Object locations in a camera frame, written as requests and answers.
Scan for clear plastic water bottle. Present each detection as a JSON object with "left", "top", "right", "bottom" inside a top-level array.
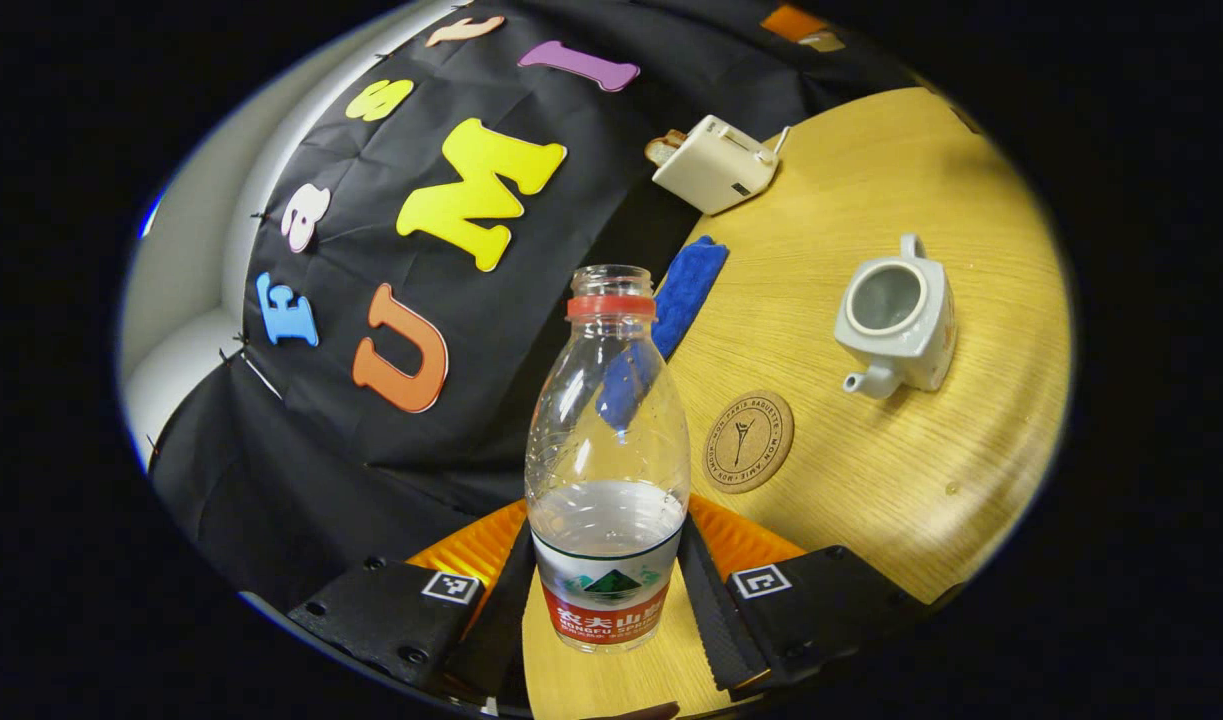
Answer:
[{"left": 524, "top": 265, "right": 692, "bottom": 654}]

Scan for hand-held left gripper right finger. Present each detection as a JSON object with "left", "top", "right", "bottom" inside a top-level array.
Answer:
[{"left": 677, "top": 493, "right": 962, "bottom": 696}]

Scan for white toaster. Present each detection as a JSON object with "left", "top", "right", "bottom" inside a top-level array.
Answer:
[{"left": 652, "top": 114, "right": 792, "bottom": 216}]

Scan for black backdrop cloth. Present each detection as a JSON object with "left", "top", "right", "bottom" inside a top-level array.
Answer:
[{"left": 149, "top": 0, "right": 922, "bottom": 611}]

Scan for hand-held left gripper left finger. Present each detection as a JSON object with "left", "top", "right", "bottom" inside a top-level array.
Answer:
[{"left": 289, "top": 498, "right": 537, "bottom": 701}]

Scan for blue towel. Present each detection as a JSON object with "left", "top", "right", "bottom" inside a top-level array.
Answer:
[{"left": 651, "top": 235, "right": 730, "bottom": 361}]

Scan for round cork coaster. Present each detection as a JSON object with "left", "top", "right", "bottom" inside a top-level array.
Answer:
[{"left": 703, "top": 389, "right": 796, "bottom": 494}]

